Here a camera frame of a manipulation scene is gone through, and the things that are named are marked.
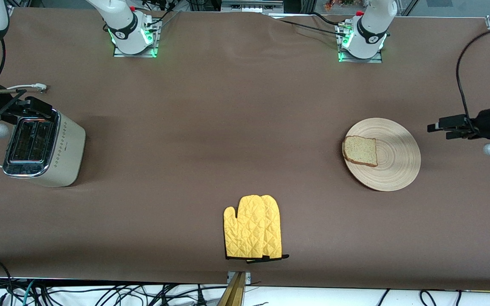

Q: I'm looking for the colourful background item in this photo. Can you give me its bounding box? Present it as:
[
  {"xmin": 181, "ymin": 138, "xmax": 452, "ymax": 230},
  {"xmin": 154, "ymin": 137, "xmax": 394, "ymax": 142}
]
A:
[{"xmin": 324, "ymin": 0, "xmax": 356, "ymax": 11}]

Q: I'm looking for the cream and chrome toaster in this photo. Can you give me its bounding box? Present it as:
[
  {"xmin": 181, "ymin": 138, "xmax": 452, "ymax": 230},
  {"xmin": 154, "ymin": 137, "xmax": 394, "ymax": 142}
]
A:
[{"xmin": 3, "ymin": 106, "xmax": 86, "ymax": 187}]

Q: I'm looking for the teal floor cable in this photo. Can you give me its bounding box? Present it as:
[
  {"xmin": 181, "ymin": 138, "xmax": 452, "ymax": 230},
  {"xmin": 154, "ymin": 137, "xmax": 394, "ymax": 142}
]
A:
[{"xmin": 23, "ymin": 280, "xmax": 36, "ymax": 306}]

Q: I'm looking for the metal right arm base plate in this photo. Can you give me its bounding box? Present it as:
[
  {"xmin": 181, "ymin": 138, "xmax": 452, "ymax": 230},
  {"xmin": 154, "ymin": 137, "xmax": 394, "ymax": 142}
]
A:
[{"xmin": 113, "ymin": 19, "xmax": 160, "ymax": 58}]

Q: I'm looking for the silver rail bracket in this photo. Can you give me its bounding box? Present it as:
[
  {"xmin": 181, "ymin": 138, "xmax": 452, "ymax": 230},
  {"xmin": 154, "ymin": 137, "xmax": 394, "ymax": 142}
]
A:
[{"xmin": 227, "ymin": 272, "xmax": 252, "ymax": 284}]

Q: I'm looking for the yellow quilted oven mitt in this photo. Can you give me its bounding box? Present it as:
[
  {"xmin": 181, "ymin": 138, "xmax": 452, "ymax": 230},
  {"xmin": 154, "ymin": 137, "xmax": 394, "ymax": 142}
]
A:
[
  {"xmin": 223, "ymin": 195, "xmax": 271, "ymax": 260},
  {"xmin": 261, "ymin": 195, "xmax": 290, "ymax": 264}
]

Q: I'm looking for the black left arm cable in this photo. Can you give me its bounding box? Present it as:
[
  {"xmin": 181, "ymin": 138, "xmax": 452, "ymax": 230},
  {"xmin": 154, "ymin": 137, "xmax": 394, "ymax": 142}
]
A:
[{"xmin": 456, "ymin": 26, "xmax": 490, "ymax": 124}]

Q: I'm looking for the white toaster power cable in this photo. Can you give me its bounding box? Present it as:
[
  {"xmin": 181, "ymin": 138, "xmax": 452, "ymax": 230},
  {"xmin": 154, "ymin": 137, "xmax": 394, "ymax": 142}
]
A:
[{"xmin": 0, "ymin": 84, "xmax": 48, "ymax": 168}]

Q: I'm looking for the slice of bread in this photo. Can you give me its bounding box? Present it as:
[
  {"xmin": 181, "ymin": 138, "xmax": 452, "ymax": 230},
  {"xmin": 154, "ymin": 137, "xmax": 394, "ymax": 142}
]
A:
[{"xmin": 343, "ymin": 136, "xmax": 379, "ymax": 167}]

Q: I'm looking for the round light wooden plate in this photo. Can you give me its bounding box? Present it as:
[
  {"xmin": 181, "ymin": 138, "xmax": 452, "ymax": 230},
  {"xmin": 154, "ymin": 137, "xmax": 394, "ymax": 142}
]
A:
[{"xmin": 342, "ymin": 118, "xmax": 422, "ymax": 192}]

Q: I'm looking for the gold aluminium rail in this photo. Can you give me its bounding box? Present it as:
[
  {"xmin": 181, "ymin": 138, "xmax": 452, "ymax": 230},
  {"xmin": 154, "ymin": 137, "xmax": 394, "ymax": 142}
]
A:
[{"xmin": 217, "ymin": 272, "xmax": 248, "ymax": 306}]

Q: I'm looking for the black base cable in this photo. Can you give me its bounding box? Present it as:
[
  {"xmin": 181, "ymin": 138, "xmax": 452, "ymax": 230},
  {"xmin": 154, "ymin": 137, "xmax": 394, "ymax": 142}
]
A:
[
  {"xmin": 145, "ymin": 0, "xmax": 182, "ymax": 27},
  {"xmin": 311, "ymin": 12, "xmax": 342, "ymax": 27},
  {"xmin": 277, "ymin": 19, "xmax": 348, "ymax": 34}
]

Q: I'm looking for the grey background box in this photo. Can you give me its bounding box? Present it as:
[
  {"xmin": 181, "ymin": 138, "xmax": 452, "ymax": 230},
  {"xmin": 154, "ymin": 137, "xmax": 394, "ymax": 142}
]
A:
[{"xmin": 221, "ymin": 0, "xmax": 285, "ymax": 13}]

